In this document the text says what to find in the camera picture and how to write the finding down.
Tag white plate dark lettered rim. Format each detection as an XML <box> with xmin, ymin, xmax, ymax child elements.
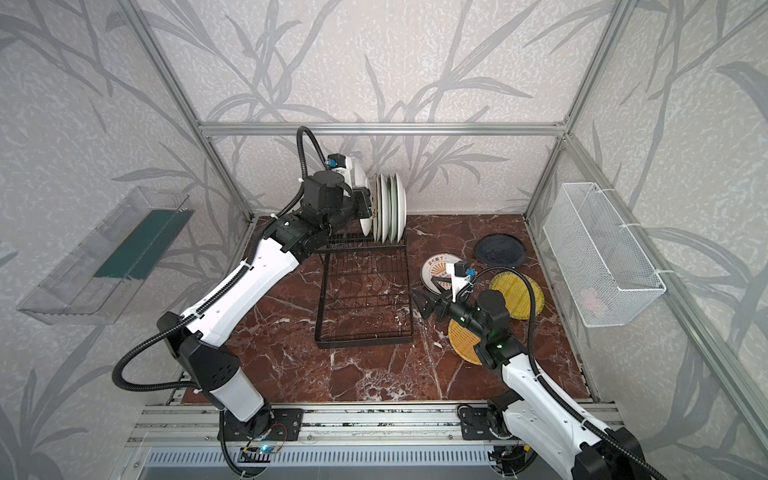
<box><xmin>379</xmin><ymin>175</ymin><xmax>391</xmax><ymax>243</ymax></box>

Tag mint green flower plate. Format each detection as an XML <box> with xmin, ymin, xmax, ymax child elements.
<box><xmin>389</xmin><ymin>175</ymin><xmax>399</xmax><ymax>243</ymax></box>

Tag dark blue oval plate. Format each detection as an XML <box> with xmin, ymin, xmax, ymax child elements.
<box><xmin>473</xmin><ymin>233</ymin><xmax>527</xmax><ymax>268</ymax></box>

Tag black wire dish rack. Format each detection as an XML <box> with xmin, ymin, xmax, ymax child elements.
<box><xmin>314</xmin><ymin>223</ymin><xmax>414</xmax><ymax>349</ymax></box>

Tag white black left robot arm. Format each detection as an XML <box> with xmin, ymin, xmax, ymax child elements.
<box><xmin>112</xmin><ymin>126</ymin><xmax>372</xmax><ymax>440</ymax></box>

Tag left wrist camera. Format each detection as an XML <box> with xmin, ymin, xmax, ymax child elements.
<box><xmin>325</xmin><ymin>153</ymin><xmax>348</xmax><ymax>175</ymax></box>

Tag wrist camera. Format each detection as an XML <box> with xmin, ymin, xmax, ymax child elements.
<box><xmin>446</xmin><ymin>260</ymin><xmax>476</xmax><ymax>302</ymax></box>
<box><xmin>325</xmin><ymin>153</ymin><xmax>348</xmax><ymax>175</ymax></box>

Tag cream floral plate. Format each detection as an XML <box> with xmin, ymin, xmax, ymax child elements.
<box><xmin>372</xmin><ymin>174</ymin><xmax>381</xmax><ymax>243</ymax></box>

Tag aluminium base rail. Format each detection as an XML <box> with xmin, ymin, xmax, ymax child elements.
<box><xmin>119</xmin><ymin>401</ymin><xmax>631</xmax><ymax>480</ymax></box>

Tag orange woven plate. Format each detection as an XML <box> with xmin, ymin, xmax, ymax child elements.
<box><xmin>448</xmin><ymin>320</ymin><xmax>481</xmax><ymax>365</ymax></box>

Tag white plate green emblem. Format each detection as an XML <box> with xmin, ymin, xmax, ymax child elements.
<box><xmin>343</xmin><ymin>156</ymin><xmax>373</xmax><ymax>236</ymax></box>

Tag clear plastic wall bin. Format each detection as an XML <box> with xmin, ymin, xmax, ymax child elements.
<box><xmin>17</xmin><ymin>187</ymin><xmax>194</xmax><ymax>325</ymax></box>

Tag orange sunburst plate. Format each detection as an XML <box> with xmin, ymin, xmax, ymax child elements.
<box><xmin>421</xmin><ymin>253</ymin><xmax>462</xmax><ymax>292</ymax></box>
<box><xmin>395</xmin><ymin>174</ymin><xmax>407</xmax><ymax>242</ymax></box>

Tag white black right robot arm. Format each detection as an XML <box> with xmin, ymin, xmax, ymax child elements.
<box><xmin>411</xmin><ymin>261</ymin><xmax>663</xmax><ymax>479</ymax></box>

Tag white wire mesh basket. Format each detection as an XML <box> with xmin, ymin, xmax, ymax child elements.
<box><xmin>543</xmin><ymin>182</ymin><xmax>666</xmax><ymax>328</ymax></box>

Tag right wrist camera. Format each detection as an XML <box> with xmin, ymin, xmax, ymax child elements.
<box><xmin>446</xmin><ymin>260</ymin><xmax>476</xmax><ymax>302</ymax></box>

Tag green yellow woven plate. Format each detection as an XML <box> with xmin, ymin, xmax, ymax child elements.
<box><xmin>489</xmin><ymin>272</ymin><xmax>546</xmax><ymax>320</ymax></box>

